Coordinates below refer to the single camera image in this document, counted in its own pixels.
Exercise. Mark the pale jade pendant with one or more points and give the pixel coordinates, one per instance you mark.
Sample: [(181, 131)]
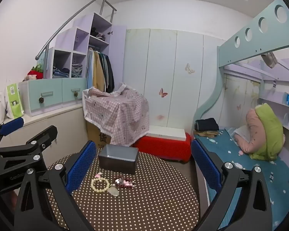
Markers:
[(113, 192)]

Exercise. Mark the grey metal handrail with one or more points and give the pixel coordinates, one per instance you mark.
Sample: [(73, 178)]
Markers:
[(69, 19)]

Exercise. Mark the faded pink sticker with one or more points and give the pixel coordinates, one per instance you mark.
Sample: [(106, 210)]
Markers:
[(160, 117)]

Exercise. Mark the tan folded clothes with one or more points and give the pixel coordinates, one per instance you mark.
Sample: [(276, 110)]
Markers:
[(204, 134)]

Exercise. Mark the teal drawer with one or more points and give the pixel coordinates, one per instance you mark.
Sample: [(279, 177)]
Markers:
[(42, 91), (73, 86)]

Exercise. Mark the dark folded clothes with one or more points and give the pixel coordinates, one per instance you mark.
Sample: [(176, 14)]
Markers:
[(207, 124)]

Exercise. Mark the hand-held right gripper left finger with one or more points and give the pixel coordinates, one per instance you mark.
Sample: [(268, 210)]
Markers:
[(80, 166)]

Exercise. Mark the pink butterfly sticker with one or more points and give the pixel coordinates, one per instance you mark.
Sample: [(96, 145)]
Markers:
[(162, 92)]

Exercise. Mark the folded blue jeans stack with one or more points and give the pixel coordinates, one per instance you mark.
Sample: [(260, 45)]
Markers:
[(60, 72)]

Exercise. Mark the small blue box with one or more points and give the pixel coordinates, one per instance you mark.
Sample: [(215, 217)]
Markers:
[(287, 99)]

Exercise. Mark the dark clothes pile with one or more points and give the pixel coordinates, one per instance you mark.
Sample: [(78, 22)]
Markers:
[(96, 31)]

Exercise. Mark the blue printed bedsheet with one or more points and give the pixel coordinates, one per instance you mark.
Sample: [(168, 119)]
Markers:
[(243, 168)]

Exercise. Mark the teal bunk bed frame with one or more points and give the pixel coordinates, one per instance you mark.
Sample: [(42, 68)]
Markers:
[(255, 36)]

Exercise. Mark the cream butterfly sticker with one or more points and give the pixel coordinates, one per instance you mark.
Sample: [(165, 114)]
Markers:
[(189, 69)]

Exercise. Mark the red stool with white lid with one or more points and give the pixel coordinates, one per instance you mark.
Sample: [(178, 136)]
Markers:
[(163, 146)]

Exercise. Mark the white pillow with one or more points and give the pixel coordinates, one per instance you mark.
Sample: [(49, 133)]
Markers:
[(240, 132)]

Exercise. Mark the pink checkered cloth cover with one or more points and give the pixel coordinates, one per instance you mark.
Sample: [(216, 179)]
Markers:
[(118, 115)]

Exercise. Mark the green white paper bag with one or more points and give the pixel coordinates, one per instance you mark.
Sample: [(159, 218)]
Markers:
[(14, 101)]

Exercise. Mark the brown polka dot tablecloth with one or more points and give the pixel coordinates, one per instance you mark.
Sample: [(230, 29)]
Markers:
[(139, 204)]

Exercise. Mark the grey hanging pouch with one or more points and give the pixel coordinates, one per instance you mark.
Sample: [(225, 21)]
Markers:
[(269, 59)]

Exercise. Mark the grey clothes pile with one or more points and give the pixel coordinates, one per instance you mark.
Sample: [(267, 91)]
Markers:
[(101, 37)]

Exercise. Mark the cardboard box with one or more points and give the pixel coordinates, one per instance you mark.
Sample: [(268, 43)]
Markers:
[(95, 132)]

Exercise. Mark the pink plush toy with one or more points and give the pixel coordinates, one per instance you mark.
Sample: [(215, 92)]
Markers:
[(30, 77)]

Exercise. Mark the purple stair shelf unit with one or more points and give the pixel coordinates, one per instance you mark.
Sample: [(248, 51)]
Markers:
[(81, 41)]

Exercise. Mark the red plush toy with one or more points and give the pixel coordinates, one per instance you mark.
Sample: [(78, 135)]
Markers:
[(36, 73)]

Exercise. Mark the cream low cabinet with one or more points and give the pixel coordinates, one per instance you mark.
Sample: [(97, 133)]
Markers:
[(50, 122)]

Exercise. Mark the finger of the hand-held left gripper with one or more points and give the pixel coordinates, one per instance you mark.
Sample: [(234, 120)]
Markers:
[(12, 125), (45, 134)]

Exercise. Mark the pale green wardrobe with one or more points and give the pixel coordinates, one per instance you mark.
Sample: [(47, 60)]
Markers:
[(173, 77)]

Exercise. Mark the grey metal box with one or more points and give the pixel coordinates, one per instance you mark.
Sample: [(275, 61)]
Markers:
[(118, 158)]

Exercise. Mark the green pink quilt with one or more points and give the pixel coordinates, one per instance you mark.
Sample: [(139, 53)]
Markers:
[(267, 134)]

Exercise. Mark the folded striped clothes stack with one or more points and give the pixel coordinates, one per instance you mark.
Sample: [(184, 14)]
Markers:
[(76, 70)]

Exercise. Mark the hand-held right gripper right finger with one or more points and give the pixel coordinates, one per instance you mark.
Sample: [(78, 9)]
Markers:
[(204, 166)]

